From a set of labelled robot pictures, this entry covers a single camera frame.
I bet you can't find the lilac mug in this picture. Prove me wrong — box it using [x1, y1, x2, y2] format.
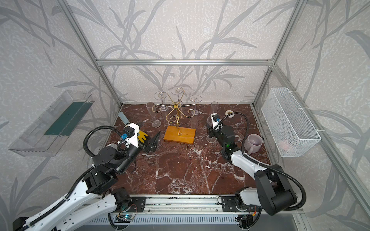
[244, 134, 263, 155]

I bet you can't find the white tape roll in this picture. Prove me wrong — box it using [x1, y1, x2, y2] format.
[225, 110, 234, 118]

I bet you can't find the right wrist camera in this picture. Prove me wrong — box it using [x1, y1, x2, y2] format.
[210, 113, 222, 131]

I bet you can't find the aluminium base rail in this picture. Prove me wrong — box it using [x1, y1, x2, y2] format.
[59, 194, 304, 216]

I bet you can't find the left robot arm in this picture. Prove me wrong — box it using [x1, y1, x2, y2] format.
[13, 123, 160, 231]

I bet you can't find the gold wire glass rack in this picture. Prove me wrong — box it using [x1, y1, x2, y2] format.
[155, 93, 196, 144]

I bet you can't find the white wire basket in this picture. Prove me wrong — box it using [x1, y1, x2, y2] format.
[261, 88, 321, 157]

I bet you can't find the pink item in basket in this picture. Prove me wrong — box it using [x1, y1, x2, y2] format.
[278, 140, 294, 154]

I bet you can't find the clear plastic wall shelf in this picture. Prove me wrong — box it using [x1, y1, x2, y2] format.
[9, 90, 94, 157]

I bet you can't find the yellow black work glove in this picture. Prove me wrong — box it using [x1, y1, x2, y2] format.
[137, 131, 149, 143]

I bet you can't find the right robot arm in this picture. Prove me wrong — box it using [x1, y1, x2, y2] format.
[206, 113, 307, 216]

